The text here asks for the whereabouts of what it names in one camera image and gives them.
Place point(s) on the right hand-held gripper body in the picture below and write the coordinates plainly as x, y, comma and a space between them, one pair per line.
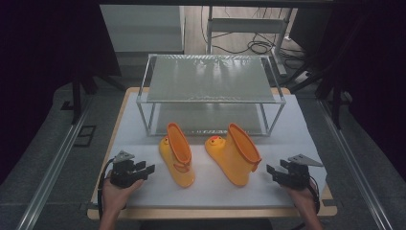
298, 177

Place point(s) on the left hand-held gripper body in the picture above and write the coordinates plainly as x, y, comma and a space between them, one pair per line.
123, 174

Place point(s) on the yellow rain boot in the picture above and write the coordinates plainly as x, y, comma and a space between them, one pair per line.
234, 159
177, 159

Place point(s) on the metal shoe rack grey shelves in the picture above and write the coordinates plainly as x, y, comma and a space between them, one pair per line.
207, 78

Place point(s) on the black stand legs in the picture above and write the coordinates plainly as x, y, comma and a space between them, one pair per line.
335, 102
76, 99

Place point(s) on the grey metal stand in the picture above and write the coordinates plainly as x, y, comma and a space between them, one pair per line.
245, 25

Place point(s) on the aluminium rail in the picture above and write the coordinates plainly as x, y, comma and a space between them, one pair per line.
354, 166
54, 166

